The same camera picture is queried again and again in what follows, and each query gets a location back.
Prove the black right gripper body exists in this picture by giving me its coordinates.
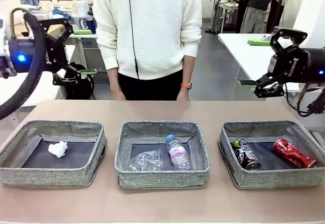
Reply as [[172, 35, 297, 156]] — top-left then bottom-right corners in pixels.
[[268, 46, 325, 85]]

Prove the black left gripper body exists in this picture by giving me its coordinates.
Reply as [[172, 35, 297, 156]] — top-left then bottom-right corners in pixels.
[[7, 35, 69, 75]]

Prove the crushed dark soda can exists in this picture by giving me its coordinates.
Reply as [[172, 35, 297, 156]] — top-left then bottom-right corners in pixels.
[[233, 139, 262, 171]]

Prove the crushed red soda can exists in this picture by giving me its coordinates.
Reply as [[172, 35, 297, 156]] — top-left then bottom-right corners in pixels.
[[273, 139, 318, 169]]

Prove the white tissue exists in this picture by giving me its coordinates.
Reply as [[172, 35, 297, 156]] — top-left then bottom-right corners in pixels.
[[47, 141, 69, 159]]

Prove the clear water bottle pink label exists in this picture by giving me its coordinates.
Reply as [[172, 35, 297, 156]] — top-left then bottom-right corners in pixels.
[[166, 134, 191, 170]]

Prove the clear plastic cup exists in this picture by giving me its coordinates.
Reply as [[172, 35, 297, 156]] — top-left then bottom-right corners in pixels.
[[128, 149, 165, 172]]

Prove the person's left forearm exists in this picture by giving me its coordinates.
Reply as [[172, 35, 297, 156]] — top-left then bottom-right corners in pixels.
[[181, 55, 195, 84]]

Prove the person's right forearm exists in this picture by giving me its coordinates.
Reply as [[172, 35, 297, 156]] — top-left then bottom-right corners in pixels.
[[106, 66, 120, 92]]

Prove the person's right hand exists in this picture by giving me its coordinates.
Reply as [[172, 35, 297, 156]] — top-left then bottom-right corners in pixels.
[[111, 89, 126, 101]]

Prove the person's left hand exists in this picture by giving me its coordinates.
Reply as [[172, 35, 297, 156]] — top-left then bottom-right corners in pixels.
[[176, 88, 191, 102]]

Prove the dark blue bottle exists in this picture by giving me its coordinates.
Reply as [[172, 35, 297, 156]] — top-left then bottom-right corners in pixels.
[[86, 17, 97, 31]]

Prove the black backpack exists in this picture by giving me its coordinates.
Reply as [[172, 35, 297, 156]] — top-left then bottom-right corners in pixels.
[[63, 61, 95, 100]]

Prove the large white table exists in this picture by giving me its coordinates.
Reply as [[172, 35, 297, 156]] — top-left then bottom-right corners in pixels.
[[217, 32, 325, 92]]

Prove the white paper roll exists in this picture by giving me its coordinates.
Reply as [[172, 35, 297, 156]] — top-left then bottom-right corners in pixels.
[[76, 0, 89, 16]]

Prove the wooden workbench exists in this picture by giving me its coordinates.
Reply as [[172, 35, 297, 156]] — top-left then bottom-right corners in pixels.
[[47, 18, 77, 36]]

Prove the blue cloth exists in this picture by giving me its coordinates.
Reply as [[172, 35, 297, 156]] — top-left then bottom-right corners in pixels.
[[52, 7, 74, 21]]

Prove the white side table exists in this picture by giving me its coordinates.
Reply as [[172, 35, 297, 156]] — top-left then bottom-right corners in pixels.
[[0, 45, 76, 108]]

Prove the cream plastic crate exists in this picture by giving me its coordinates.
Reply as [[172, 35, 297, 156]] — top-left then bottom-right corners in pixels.
[[39, 0, 78, 13]]

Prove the background person dark top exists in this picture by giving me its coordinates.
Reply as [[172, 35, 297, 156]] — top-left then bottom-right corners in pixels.
[[233, 0, 287, 34]]

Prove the clear plastic container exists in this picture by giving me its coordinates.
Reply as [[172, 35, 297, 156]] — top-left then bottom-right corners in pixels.
[[30, 10, 51, 20]]

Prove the background metal work table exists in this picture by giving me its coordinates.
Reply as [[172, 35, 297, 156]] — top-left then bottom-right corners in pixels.
[[210, 0, 241, 33]]

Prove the white storage box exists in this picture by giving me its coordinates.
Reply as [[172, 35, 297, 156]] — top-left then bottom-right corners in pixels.
[[0, 0, 21, 26]]

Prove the person in white sweater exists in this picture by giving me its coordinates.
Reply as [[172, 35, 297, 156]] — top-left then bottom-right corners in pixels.
[[92, 0, 203, 101]]

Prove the grey fabric basket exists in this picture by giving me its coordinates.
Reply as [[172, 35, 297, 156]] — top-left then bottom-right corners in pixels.
[[217, 120, 325, 190], [0, 119, 107, 188], [114, 121, 211, 190]]

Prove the black corrugated cable hose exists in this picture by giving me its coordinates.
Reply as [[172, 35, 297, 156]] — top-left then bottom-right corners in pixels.
[[0, 12, 49, 120]]

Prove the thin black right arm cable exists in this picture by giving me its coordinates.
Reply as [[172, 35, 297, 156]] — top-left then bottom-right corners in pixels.
[[284, 81, 325, 118]]

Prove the thin black cord on sweater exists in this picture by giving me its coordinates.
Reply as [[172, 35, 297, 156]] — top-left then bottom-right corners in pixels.
[[127, 0, 140, 80]]

